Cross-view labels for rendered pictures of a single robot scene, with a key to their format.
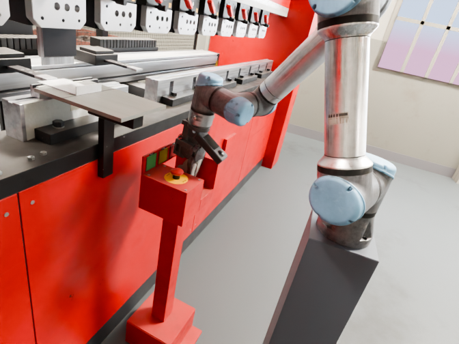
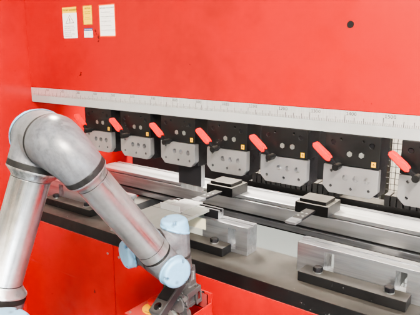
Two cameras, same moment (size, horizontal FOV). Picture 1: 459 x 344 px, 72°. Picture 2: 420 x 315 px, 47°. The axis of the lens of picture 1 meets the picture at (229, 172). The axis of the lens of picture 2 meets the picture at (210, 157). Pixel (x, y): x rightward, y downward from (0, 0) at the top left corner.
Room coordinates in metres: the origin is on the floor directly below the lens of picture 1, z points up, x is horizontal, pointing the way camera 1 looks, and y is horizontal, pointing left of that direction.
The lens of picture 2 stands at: (1.42, -1.02, 1.52)
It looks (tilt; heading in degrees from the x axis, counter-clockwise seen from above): 12 degrees down; 109
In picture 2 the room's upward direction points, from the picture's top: straight up
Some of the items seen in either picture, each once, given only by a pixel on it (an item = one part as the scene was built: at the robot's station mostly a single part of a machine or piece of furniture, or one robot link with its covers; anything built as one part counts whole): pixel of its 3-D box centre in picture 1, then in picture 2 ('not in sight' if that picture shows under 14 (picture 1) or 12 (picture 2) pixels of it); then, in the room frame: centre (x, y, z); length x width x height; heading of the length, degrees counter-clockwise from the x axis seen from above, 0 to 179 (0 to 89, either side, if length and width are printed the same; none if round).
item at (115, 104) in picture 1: (103, 98); (163, 215); (0.79, 0.36, 1.00); 0.26 x 0.18 x 0.01; 72
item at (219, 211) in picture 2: (67, 87); (197, 208); (0.85, 0.49, 0.99); 0.20 x 0.03 x 0.03; 162
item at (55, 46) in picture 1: (57, 45); (191, 176); (0.83, 0.50, 1.09); 0.10 x 0.02 x 0.10; 162
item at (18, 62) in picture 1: (17, 65); (215, 190); (0.87, 0.64, 1.01); 0.26 x 0.12 x 0.05; 72
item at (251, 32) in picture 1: (248, 21); not in sight; (2.14, 0.08, 1.22); 0.15 x 0.09 x 0.17; 162
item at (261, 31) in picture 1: (258, 23); not in sight; (2.33, 0.02, 1.22); 0.15 x 0.09 x 0.17; 162
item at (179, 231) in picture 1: (168, 264); not in sight; (0.89, 0.15, 0.39); 0.06 x 0.06 x 0.54; 71
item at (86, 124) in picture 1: (87, 123); (190, 239); (0.85, 0.43, 0.89); 0.30 x 0.05 x 0.03; 162
